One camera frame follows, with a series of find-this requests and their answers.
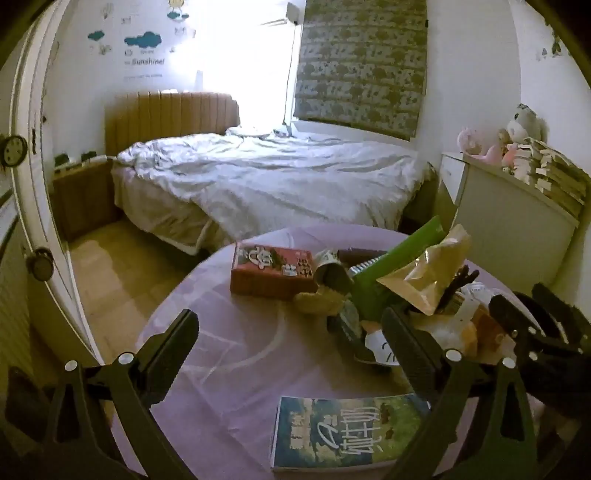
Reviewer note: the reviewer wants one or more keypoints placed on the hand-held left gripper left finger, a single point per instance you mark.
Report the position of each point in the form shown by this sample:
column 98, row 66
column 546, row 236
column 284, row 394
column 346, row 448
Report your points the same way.
column 178, row 341

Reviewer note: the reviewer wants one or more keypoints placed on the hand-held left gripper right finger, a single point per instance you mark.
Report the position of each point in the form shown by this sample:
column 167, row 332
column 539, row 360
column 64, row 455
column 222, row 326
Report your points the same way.
column 411, row 350

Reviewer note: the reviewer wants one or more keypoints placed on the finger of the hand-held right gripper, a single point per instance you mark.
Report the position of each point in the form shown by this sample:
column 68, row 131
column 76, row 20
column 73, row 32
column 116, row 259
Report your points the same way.
column 512, row 323
column 554, row 307

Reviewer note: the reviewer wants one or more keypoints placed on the dark brown sticks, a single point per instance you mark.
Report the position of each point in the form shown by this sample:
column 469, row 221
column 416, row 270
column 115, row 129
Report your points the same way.
column 459, row 288

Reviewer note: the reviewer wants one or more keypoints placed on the gold snack bag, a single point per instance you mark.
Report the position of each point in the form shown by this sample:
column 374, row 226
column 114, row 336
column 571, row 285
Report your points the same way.
column 429, row 272

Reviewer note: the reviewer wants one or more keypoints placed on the long green wrapper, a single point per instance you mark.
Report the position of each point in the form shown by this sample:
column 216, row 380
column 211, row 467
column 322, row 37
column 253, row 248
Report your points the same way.
column 383, row 272

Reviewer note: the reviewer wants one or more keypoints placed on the blue green carton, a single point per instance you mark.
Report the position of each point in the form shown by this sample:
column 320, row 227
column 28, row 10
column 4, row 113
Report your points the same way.
column 346, row 431

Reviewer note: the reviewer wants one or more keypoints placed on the yellow wrapper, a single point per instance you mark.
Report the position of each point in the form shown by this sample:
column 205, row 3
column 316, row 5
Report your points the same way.
column 318, row 301

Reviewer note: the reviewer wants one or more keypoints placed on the brown bar wrapper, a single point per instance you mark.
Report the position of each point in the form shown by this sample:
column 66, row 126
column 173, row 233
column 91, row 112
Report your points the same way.
column 362, row 255

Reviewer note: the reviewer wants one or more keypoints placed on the red carton box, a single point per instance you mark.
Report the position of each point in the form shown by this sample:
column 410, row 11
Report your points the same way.
column 268, row 272

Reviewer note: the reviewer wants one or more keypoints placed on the round purple table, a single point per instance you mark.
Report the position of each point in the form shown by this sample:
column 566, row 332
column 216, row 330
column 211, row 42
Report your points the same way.
column 221, row 360

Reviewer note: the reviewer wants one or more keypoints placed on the white cabinet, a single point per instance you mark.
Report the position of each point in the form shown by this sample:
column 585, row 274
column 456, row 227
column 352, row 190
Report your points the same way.
column 508, row 221

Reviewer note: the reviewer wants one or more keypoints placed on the stack of books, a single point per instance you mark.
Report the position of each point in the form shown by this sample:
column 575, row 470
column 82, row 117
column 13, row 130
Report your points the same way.
column 554, row 173

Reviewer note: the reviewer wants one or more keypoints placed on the round door knob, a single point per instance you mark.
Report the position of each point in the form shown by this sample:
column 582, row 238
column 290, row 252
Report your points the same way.
column 41, row 264

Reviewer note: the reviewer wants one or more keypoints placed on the small pink doll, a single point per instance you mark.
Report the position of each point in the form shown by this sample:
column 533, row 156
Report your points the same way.
column 508, row 150

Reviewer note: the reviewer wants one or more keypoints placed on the wooden nightstand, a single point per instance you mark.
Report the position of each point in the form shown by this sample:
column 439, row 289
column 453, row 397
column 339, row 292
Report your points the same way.
column 85, row 198

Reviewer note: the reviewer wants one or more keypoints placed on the pink plush toy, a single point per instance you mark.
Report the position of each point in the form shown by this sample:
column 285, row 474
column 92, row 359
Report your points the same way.
column 472, row 141

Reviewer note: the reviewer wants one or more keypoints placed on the grey white plush bear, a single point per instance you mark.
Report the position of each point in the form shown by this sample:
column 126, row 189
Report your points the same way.
column 524, row 122

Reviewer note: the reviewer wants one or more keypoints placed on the bed with white duvet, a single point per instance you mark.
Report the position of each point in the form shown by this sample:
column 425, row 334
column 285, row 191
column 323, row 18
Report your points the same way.
column 277, row 180

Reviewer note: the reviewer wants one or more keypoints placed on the white door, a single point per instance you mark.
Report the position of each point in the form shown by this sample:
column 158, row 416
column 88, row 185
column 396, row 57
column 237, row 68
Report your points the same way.
column 51, row 184

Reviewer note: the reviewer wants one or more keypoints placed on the tan padded headboard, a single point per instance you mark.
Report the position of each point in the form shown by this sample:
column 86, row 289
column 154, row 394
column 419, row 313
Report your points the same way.
column 171, row 115

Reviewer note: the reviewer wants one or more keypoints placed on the round door lock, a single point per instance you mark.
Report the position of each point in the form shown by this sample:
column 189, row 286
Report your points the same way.
column 14, row 150

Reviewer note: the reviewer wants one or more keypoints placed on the patterned window blind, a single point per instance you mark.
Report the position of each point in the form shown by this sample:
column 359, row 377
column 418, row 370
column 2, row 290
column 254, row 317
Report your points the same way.
column 362, row 64

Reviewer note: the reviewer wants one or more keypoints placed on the leaf wall stickers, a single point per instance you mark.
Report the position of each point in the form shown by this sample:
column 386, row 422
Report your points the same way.
column 551, row 48

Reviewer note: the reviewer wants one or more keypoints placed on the small blue cloud wall sticker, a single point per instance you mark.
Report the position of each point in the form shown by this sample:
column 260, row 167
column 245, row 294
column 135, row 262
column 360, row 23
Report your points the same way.
column 96, row 35

